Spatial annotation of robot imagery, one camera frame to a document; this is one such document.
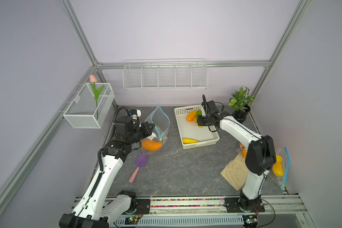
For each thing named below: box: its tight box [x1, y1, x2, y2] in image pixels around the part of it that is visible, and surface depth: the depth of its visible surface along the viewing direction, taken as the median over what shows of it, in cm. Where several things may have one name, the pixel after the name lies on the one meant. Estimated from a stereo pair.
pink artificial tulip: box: [89, 74, 105, 121], surface depth 82 cm
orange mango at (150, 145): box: [141, 138, 162, 152], surface depth 91 cm
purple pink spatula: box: [128, 152, 148, 184], surface depth 91 cm
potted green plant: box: [228, 85, 256, 124], surface depth 91 cm
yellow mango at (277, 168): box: [271, 154, 284, 177], surface depth 82 cm
